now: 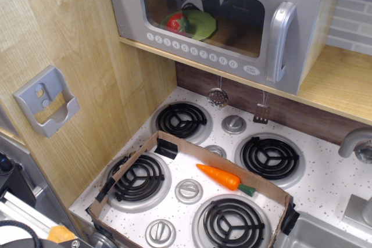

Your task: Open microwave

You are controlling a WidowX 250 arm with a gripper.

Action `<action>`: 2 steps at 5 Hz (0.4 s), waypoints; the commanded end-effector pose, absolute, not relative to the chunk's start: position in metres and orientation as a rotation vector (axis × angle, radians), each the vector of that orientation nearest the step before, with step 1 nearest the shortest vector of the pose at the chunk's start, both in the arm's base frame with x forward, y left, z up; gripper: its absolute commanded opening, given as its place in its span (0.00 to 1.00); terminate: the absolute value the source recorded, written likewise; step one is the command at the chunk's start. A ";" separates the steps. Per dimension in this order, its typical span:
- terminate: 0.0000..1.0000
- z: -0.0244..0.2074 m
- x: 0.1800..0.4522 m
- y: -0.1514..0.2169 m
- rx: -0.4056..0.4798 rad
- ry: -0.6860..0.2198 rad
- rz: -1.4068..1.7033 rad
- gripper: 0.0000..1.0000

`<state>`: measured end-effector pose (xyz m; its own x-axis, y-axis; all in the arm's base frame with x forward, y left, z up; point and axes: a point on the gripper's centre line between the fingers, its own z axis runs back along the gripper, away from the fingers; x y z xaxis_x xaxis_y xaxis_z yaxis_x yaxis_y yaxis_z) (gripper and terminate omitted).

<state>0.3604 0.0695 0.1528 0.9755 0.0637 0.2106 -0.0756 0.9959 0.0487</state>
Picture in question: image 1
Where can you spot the green toy plate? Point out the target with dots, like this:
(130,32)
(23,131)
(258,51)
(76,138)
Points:
(201,24)

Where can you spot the front left black burner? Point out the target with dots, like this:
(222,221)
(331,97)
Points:
(143,186)

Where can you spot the black burner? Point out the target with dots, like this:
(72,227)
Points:
(143,186)
(185,120)
(273,157)
(230,221)

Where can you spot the centre grey stove knob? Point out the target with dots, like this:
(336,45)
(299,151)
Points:
(188,191)

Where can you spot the back right black burner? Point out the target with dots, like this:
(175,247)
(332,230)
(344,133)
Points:
(273,157)

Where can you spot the back grey stove knob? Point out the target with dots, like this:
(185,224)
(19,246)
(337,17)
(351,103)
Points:
(234,125)

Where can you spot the grey stove knob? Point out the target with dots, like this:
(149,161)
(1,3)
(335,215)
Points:
(234,125)
(188,191)
(218,150)
(160,233)

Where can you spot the hanging silver toy spatula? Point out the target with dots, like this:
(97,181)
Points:
(262,111)

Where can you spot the red toy strawberry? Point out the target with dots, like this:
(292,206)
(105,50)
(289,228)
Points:
(178,23)

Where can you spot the orange toy carrot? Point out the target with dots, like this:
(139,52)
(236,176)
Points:
(226,179)

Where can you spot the brown cardboard frame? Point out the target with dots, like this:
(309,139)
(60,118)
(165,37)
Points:
(128,229)

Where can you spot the back left black burner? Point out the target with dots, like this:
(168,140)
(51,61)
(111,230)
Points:
(185,120)

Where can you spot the grey wall phone holder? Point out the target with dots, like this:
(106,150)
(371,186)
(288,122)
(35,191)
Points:
(39,93)

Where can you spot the silver toy sink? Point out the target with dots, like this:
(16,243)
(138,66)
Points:
(330,221)

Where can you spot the middle grey stove knob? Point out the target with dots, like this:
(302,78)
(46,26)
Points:
(218,150)

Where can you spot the silver toy microwave door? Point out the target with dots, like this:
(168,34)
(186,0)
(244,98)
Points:
(264,41)

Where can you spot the front grey stove knob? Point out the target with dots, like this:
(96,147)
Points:
(160,233)

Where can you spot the hanging silver skimmer spoon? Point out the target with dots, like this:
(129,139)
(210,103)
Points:
(217,97)

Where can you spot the grey toy faucet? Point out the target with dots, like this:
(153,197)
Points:
(359,142)

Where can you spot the front right black burner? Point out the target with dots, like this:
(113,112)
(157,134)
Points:
(230,221)

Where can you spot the wooden microwave shelf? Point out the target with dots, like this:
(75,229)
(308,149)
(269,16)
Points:
(339,81)

